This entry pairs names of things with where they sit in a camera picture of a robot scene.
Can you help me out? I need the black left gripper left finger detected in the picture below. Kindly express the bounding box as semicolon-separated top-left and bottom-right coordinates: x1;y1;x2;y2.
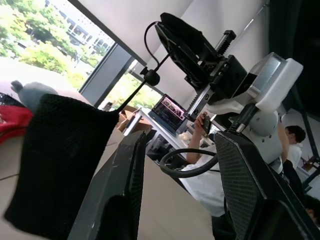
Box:
67;129;147;240

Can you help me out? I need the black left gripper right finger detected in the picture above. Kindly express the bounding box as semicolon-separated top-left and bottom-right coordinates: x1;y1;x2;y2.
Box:
214;130;320;240

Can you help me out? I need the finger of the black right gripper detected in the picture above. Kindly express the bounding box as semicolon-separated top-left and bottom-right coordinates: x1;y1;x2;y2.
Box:
154;22;201;87
159;12;217;61

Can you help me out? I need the black smartphone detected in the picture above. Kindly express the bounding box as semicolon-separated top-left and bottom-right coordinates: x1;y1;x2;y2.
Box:
201;113;214;135

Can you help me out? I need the black mesh drawstring pouch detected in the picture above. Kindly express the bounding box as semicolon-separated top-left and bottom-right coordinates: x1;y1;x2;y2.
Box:
3;21;176;239

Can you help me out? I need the bystander hand holding phone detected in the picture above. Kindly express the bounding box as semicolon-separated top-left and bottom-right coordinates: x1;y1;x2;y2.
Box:
193;112;210;137

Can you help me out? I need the seated person in white shirt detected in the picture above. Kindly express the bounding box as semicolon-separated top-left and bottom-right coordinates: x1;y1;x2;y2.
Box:
180;112;227;218

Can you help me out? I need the brown cardboard box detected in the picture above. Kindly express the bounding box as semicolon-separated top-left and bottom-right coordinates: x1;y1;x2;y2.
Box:
116;104;154;137

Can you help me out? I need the dark-haired person in white top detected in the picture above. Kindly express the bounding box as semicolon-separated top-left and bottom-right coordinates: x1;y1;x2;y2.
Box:
276;119;307;171

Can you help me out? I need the open laptop computer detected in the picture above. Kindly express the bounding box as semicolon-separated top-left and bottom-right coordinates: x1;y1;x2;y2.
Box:
147;93;189;137

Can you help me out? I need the red fabric item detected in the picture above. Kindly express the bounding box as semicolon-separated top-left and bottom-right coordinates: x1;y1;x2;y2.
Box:
0;104;34;146

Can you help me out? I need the grey plush toy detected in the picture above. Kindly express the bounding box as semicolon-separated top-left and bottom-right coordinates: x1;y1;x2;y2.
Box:
10;79;60;114

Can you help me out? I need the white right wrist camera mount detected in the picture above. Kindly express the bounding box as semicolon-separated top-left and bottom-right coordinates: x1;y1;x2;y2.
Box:
206;51;304;116

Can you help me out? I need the white frame work table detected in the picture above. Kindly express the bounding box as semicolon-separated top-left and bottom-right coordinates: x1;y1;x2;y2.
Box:
124;107;193;161

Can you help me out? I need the grey window frame pillar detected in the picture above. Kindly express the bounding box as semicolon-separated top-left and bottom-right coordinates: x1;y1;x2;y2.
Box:
79;41;148;109

